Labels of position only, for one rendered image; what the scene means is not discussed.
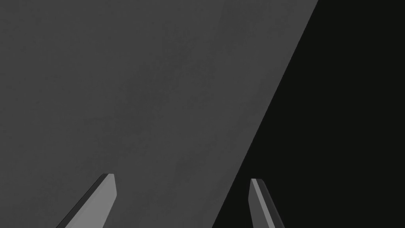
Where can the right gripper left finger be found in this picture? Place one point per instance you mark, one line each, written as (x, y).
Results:
(95, 205)

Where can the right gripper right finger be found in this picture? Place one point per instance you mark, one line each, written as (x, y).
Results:
(262, 209)

